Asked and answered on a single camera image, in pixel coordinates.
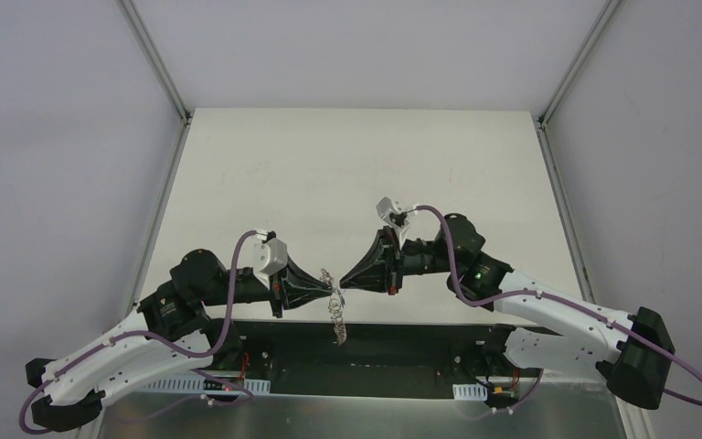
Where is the metal disc with keyrings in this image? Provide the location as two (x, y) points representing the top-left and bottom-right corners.
(320, 268), (347, 346)

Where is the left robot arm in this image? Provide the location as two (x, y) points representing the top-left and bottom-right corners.
(19, 249), (332, 434)

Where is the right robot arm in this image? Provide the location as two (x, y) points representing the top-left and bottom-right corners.
(340, 213), (675, 410)

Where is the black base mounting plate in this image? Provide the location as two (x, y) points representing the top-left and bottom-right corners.
(163, 319), (541, 402)

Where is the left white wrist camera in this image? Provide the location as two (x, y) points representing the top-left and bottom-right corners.
(252, 230), (289, 289)

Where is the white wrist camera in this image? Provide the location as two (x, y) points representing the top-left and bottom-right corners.
(252, 230), (289, 289)
(376, 197), (416, 248)

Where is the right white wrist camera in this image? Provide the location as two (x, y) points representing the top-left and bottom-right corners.
(376, 197), (416, 248)

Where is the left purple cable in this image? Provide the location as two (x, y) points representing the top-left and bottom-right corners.
(18, 229), (268, 436)

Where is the purple cable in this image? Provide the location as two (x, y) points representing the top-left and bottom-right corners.
(405, 204), (702, 410)
(18, 229), (268, 436)

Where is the left aluminium frame post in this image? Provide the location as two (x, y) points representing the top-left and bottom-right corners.
(116, 0), (192, 126)

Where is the aluminium frame post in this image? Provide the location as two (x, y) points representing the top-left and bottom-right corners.
(537, 0), (624, 126)
(116, 0), (192, 126)

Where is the right aluminium frame post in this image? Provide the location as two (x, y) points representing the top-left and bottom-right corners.
(537, 0), (624, 126)

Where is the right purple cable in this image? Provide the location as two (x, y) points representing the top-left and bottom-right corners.
(405, 204), (702, 410)

